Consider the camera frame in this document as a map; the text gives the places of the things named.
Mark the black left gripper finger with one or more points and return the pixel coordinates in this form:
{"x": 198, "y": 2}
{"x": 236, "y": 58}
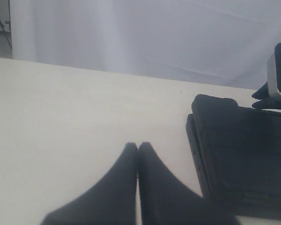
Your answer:
{"x": 111, "y": 201}
{"x": 264, "y": 99}
{"x": 165, "y": 200}

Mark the black plastic tool case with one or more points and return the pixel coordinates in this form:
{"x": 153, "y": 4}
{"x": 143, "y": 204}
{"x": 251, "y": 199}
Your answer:
{"x": 237, "y": 155}

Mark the dark tripod stand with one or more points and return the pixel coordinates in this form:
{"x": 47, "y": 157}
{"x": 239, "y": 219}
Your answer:
{"x": 5, "y": 34}

